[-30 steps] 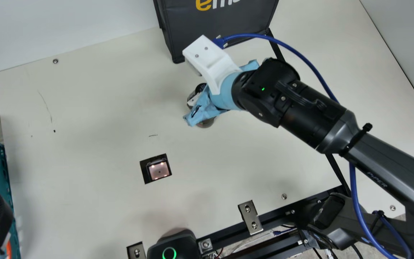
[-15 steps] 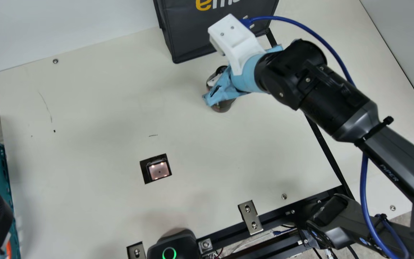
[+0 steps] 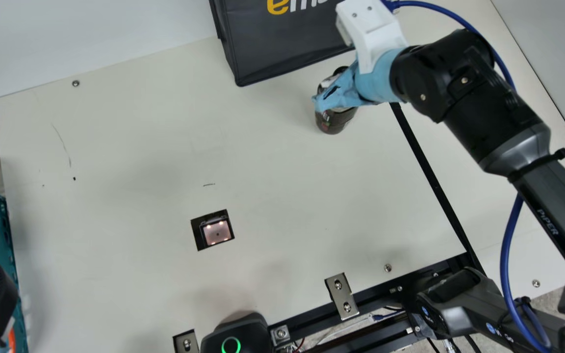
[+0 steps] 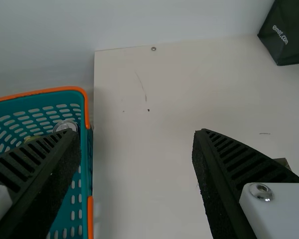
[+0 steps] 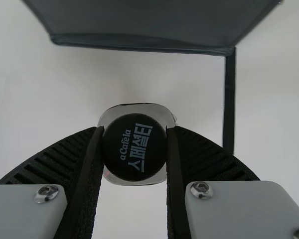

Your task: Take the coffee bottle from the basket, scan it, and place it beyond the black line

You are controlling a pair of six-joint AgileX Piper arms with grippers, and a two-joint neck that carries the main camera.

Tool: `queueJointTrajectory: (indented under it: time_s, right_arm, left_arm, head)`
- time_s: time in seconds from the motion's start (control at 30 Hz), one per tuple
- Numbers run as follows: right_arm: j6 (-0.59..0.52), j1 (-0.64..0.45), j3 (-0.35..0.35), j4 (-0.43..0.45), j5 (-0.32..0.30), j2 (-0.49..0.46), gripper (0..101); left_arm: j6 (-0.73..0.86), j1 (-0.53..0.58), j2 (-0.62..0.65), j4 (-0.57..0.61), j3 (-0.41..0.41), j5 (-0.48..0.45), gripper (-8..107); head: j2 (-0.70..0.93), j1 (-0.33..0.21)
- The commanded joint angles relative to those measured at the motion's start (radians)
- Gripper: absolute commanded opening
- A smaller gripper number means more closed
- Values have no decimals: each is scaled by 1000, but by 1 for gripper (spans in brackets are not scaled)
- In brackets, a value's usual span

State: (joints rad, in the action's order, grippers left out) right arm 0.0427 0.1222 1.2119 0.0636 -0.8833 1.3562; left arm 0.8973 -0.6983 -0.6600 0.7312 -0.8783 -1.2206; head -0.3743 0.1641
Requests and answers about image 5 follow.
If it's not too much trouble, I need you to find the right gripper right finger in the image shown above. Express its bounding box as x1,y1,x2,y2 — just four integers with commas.
165,125,299,239

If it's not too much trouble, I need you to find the black strip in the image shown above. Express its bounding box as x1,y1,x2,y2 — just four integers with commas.
221,47,238,154

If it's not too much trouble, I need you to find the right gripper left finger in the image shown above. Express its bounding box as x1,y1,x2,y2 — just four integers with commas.
0,126,107,239

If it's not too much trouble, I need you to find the dark grey bag with straps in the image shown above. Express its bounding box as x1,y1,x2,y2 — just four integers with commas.
21,0,284,57

